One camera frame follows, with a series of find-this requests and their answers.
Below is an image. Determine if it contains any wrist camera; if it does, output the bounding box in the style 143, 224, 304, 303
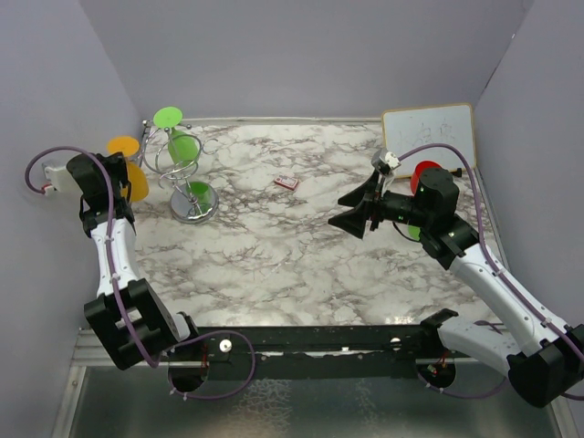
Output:
370, 148, 401, 194
42, 161, 81, 195

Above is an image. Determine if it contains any orange wine glass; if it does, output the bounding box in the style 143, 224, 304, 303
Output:
107, 136, 149, 203

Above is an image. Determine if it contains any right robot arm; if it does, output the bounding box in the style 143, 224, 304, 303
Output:
328, 167, 583, 408

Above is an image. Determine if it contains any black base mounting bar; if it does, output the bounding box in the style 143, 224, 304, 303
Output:
172, 325, 445, 381

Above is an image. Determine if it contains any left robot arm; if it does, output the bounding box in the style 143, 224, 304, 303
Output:
66, 152, 202, 370

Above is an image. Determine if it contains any red wine glass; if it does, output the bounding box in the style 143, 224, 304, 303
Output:
410, 161, 441, 194

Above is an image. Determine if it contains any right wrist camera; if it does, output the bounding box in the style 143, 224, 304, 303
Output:
370, 148, 401, 194

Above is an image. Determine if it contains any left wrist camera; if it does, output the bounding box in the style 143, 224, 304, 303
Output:
42, 161, 81, 195

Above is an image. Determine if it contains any green wine glass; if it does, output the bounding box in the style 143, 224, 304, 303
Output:
153, 107, 199, 166
408, 225, 420, 241

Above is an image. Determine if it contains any small red white box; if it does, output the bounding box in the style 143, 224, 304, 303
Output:
274, 175, 298, 191

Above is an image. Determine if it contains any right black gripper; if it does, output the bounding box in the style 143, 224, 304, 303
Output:
328, 170, 432, 238

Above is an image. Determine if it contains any small whiteboard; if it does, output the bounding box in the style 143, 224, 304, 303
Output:
381, 103, 476, 178

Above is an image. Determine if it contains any chrome wine glass rack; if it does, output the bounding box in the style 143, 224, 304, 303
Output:
140, 120, 219, 224

